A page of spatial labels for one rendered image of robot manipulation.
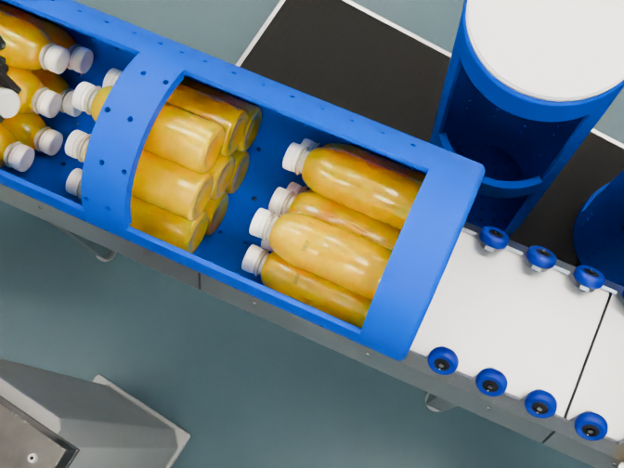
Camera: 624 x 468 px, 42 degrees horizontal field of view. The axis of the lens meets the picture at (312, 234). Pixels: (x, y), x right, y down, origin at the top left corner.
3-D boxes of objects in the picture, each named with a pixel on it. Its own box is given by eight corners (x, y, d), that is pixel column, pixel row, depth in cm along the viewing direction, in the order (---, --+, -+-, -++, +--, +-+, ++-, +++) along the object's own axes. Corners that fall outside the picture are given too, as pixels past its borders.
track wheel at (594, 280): (601, 293, 119) (607, 282, 118) (572, 281, 120) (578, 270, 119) (601, 281, 123) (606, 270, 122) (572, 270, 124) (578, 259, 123)
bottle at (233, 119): (238, 110, 110) (114, 59, 112) (220, 160, 111) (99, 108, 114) (253, 109, 116) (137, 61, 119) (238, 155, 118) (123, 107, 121)
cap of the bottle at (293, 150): (306, 140, 112) (294, 136, 112) (294, 160, 110) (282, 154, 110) (304, 159, 115) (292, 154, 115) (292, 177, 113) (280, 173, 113)
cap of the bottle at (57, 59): (51, 40, 117) (62, 45, 116) (63, 48, 120) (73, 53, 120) (40, 65, 116) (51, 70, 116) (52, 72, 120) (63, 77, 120)
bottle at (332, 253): (388, 303, 111) (262, 247, 113) (409, 254, 110) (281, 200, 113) (383, 309, 104) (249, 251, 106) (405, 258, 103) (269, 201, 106)
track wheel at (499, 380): (510, 383, 115) (513, 374, 117) (480, 370, 116) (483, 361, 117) (499, 403, 118) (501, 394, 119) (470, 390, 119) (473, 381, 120)
